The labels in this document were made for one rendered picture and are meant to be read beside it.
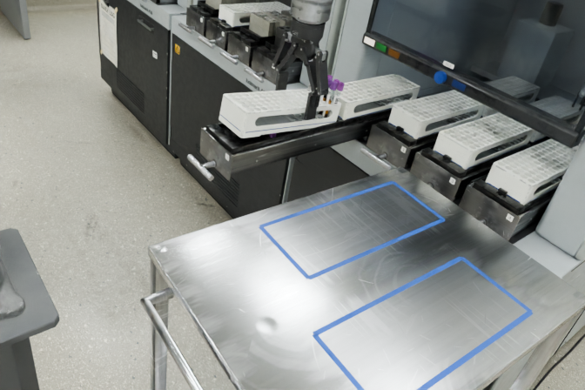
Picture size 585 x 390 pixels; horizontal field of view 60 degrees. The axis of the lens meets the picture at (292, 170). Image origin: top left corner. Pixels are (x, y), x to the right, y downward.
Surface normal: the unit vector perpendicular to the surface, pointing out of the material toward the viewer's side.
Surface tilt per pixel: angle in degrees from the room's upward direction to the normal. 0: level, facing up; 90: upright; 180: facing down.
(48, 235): 0
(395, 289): 0
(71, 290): 0
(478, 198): 90
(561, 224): 90
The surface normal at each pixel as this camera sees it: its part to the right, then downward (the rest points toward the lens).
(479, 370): 0.15, -0.83
